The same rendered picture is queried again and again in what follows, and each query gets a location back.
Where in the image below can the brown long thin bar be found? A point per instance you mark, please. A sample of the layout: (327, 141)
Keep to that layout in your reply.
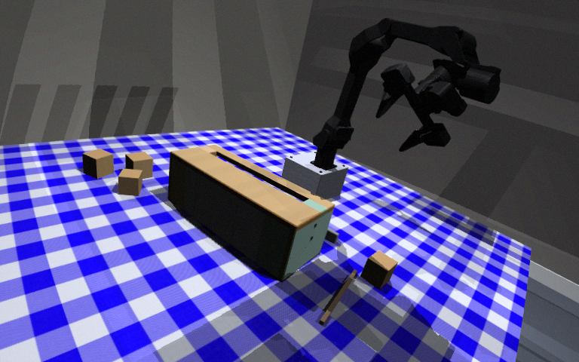
(336, 300)

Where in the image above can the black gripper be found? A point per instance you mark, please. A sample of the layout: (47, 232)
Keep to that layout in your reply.
(397, 82)

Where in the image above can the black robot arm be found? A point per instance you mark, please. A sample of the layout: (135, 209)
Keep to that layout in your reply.
(475, 81)

